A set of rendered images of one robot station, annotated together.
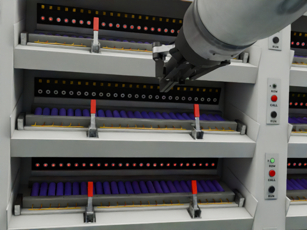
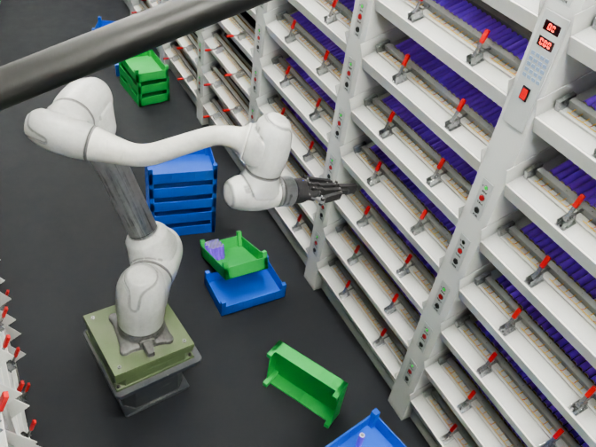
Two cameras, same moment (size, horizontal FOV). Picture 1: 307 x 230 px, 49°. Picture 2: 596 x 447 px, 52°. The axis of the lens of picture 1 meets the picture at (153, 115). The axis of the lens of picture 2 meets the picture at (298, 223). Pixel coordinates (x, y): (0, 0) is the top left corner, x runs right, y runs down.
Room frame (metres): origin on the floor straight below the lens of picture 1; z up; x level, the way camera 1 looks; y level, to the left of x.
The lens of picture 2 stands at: (0.01, -1.42, 2.02)
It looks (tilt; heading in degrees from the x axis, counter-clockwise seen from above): 41 degrees down; 71
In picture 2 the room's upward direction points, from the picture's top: 9 degrees clockwise
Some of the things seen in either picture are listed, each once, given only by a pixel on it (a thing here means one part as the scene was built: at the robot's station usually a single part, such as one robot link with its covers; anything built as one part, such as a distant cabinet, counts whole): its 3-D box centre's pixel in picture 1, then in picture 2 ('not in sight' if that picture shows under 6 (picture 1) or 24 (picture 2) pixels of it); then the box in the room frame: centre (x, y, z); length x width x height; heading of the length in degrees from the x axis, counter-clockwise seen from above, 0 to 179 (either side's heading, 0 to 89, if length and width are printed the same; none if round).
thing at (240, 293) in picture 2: not in sight; (245, 284); (0.43, 0.35, 0.04); 0.30 x 0.20 x 0.08; 14
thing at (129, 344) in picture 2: not in sight; (142, 328); (-0.01, -0.06, 0.31); 0.22 x 0.18 x 0.06; 103
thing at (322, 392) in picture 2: not in sight; (303, 384); (0.55, -0.22, 0.10); 0.30 x 0.08 x 0.20; 133
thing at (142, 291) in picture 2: not in sight; (141, 294); (0.00, -0.02, 0.45); 0.18 x 0.16 x 0.22; 71
